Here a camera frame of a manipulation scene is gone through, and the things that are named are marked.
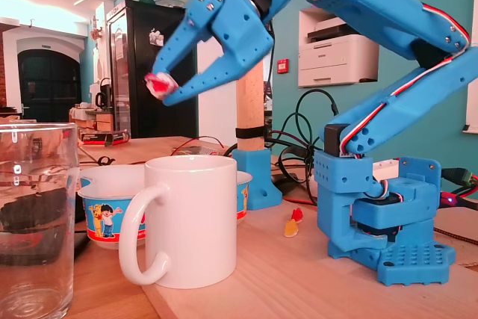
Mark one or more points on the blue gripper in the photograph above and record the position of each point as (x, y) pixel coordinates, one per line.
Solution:
(239, 33)

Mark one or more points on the red white candy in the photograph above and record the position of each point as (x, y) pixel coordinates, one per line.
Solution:
(160, 86)

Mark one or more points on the blue 3D printed robot arm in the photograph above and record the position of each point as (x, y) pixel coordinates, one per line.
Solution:
(392, 16)

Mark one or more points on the small picture fridge magnet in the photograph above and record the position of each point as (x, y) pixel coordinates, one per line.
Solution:
(157, 37)

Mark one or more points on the black glass door fridge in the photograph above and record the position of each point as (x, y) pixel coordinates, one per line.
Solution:
(142, 102)

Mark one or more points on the red fire alarm box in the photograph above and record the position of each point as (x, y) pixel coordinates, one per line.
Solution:
(283, 66)

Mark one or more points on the black electric kettle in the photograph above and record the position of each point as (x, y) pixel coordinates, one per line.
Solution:
(104, 96)

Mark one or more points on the wooden drawer cabinet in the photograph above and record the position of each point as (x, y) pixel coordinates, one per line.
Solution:
(102, 121)

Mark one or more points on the white office printer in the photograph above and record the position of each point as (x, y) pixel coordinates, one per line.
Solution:
(328, 65)

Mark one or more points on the ceiling light strip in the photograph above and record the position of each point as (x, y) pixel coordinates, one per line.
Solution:
(81, 0)

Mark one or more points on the red and black flat box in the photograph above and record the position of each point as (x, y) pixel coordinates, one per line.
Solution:
(101, 136)

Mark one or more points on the dark arched door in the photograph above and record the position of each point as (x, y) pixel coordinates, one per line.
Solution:
(48, 87)

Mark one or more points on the white ceramic mug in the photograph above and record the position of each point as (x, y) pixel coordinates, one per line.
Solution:
(194, 222)

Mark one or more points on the red gummy candy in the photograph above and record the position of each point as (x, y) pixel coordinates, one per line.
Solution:
(297, 215)

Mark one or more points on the plastic cartoon print candy bowl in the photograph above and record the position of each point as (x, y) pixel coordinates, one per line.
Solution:
(97, 218)

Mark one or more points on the yellow gummy candy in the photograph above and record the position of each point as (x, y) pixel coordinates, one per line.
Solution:
(291, 229)

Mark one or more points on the light wooden base board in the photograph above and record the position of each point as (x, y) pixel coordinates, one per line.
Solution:
(280, 278)

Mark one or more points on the clear drinking glass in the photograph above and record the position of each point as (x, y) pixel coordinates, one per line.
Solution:
(37, 266)

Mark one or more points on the dark controller board red LED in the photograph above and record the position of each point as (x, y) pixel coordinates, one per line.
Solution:
(448, 199)

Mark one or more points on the wooden camera post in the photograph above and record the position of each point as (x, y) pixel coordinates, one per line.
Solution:
(249, 110)

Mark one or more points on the blue printed post mount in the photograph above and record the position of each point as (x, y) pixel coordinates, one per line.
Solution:
(257, 181)

